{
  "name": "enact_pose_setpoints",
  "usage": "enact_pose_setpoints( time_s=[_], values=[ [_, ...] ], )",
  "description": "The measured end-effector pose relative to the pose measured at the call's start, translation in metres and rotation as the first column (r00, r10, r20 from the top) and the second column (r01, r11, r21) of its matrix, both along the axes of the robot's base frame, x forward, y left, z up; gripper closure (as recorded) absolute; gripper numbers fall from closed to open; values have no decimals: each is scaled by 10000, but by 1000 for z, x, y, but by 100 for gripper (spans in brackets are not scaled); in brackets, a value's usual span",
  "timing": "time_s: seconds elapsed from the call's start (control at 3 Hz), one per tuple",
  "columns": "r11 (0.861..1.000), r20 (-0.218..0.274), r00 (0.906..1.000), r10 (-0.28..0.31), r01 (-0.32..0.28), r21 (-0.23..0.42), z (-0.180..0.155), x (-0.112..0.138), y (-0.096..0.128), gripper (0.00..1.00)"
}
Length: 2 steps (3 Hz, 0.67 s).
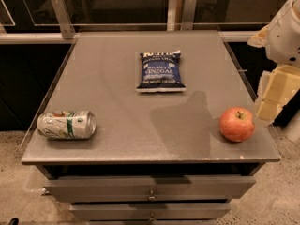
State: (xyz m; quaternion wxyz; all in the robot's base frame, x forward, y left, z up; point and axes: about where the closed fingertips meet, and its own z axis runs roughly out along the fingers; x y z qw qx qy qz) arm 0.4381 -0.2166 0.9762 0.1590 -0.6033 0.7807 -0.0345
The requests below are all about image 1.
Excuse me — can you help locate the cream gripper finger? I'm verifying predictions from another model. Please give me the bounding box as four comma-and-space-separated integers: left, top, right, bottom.
255, 64, 300, 122
247, 25, 269, 48

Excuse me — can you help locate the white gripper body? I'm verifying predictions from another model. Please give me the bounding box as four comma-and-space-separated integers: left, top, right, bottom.
265, 0, 300, 67

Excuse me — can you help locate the white green soda can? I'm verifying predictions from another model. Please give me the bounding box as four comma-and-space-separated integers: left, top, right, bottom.
37, 111, 97, 140

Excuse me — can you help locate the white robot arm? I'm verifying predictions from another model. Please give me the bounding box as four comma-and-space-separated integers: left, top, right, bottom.
247, 0, 300, 126

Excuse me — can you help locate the blue salt vinegar chip bag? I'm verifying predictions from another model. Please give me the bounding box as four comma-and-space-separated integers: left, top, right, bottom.
136, 51, 186, 93

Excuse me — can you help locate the brass top drawer knob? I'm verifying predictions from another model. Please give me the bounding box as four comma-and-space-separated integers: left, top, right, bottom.
147, 190, 157, 202

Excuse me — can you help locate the middle grey drawer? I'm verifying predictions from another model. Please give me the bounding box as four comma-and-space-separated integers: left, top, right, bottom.
70, 203, 231, 221

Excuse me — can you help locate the grey drawer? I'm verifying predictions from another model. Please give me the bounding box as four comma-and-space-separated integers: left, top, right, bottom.
70, 203, 231, 221
44, 175, 255, 203

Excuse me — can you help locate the top grey drawer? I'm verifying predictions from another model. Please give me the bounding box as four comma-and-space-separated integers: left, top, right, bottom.
44, 175, 255, 203

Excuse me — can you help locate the red apple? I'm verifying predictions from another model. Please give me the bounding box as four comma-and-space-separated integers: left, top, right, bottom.
219, 107, 255, 143

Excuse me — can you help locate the clear acrylic panel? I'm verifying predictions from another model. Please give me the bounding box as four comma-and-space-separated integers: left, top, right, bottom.
23, 0, 286, 25

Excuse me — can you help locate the right metal bracket post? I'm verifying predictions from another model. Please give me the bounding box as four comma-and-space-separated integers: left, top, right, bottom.
181, 0, 197, 30

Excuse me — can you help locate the metal bracket post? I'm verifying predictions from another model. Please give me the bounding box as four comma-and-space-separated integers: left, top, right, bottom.
51, 0, 75, 39
181, 0, 197, 30

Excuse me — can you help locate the left metal bracket post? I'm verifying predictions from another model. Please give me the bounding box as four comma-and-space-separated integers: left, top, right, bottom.
51, 0, 75, 39

